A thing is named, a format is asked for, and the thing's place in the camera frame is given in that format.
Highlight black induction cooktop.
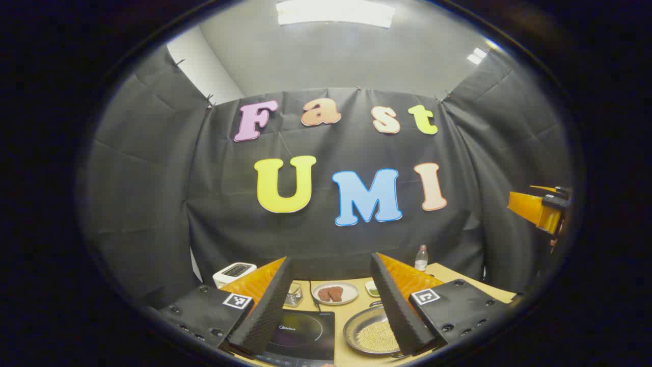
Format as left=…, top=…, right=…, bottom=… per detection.
left=255, top=310, right=336, bottom=367

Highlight steel pot with black handles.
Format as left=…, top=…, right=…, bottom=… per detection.
left=343, top=301, right=408, bottom=356

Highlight white oval plate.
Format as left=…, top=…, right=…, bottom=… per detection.
left=312, top=282, right=359, bottom=306

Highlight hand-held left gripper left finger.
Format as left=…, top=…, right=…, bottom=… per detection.
left=155, top=256, right=294, bottom=357

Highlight pile of soybeans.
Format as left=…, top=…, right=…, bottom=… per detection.
left=357, top=320, right=400, bottom=352

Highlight long ceiling light panel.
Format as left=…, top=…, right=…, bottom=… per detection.
left=276, top=0, right=395, bottom=29

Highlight white toaster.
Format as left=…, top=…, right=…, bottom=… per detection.
left=213, top=262, right=257, bottom=289

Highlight wire mesh utensil basket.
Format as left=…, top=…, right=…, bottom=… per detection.
left=284, top=282, right=304, bottom=307

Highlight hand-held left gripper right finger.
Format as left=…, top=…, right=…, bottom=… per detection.
left=370, top=252, right=515, bottom=356

